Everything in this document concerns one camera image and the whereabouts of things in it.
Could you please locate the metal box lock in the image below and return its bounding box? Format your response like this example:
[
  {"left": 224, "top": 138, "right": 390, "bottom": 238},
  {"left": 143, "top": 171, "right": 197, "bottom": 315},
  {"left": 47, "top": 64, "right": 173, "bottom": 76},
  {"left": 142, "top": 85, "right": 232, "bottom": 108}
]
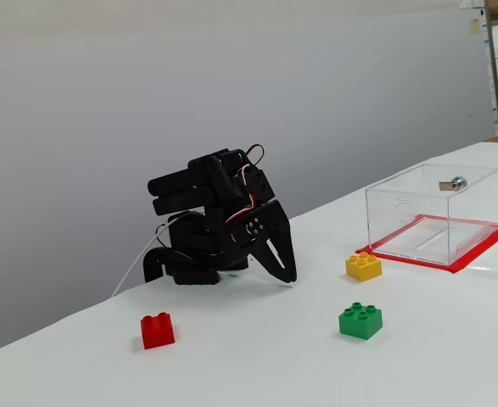
[{"left": 438, "top": 176, "right": 468, "bottom": 192}]

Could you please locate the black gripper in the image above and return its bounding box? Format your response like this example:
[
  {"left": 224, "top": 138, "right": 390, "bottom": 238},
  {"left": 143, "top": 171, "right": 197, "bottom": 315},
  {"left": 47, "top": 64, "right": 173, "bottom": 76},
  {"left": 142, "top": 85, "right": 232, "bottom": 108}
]
[{"left": 226, "top": 199, "right": 297, "bottom": 283}]

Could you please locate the red tape frame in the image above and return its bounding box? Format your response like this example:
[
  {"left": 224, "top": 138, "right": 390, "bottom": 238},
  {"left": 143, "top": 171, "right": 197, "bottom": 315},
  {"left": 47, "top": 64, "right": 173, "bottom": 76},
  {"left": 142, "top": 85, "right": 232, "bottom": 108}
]
[{"left": 355, "top": 214, "right": 498, "bottom": 275}]

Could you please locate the black table clamp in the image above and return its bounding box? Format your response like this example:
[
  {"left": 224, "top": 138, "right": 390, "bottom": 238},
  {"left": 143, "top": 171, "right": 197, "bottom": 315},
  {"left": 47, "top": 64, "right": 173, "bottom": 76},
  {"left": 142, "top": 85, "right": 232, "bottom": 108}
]
[{"left": 142, "top": 248, "right": 171, "bottom": 284}]

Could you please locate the transparent plastic box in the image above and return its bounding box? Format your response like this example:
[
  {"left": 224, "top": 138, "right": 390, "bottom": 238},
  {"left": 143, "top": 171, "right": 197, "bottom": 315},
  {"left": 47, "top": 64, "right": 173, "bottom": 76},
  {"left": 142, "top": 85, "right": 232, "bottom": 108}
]
[{"left": 365, "top": 163, "right": 498, "bottom": 267}]

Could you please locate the metal shelf post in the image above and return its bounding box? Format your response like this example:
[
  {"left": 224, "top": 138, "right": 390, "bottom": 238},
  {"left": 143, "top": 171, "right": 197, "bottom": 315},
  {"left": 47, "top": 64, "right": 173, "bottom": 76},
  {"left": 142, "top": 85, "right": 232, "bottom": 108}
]
[{"left": 484, "top": 0, "right": 498, "bottom": 137}]

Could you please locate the yellow lego brick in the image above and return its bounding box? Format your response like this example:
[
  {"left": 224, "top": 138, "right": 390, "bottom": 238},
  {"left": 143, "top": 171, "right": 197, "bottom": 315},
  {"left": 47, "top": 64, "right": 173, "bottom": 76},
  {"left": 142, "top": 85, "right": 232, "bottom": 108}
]
[{"left": 344, "top": 251, "right": 383, "bottom": 282}]

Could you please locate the elbow servo wire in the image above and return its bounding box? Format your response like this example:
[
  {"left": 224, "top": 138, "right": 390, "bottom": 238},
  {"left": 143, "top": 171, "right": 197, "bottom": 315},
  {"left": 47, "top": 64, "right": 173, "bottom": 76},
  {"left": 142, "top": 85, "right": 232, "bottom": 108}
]
[{"left": 246, "top": 144, "right": 266, "bottom": 170}]

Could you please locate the green lego brick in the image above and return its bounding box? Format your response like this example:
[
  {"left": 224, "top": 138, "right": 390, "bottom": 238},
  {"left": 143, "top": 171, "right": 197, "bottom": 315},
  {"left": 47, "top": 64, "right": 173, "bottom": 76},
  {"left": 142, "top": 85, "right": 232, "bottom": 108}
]
[{"left": 338, "top": 301, "right": 383, "bottom": 341}]

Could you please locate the white cable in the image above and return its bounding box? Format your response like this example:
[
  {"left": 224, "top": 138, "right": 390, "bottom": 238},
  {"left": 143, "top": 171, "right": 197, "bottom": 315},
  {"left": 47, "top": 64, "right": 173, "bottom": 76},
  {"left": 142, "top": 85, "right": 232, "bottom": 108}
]
[{"left": 111, "top": 211, "right": 193, "bottom": 298}]

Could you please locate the red lego brick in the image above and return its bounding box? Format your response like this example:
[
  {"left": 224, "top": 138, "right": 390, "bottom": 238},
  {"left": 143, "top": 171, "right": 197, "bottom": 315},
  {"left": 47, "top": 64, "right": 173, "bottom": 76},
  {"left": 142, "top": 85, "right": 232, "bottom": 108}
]
[{"left": 140, "top": 312, "right": 176, "bottom": 350}]

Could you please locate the base servo wire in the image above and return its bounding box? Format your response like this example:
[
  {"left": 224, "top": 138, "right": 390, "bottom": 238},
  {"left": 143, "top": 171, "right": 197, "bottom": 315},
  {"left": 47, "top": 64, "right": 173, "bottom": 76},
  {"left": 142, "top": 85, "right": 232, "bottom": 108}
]
[{"left": 154, "top": 220, "right": 171, "bottom": 250}]

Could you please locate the gripper servo wire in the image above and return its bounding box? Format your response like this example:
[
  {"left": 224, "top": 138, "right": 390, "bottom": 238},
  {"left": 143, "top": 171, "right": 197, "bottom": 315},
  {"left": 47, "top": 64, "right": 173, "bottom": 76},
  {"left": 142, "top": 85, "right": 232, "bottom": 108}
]
[{"left": 225, "top": 163, "right": 261, "bottom": 225}]

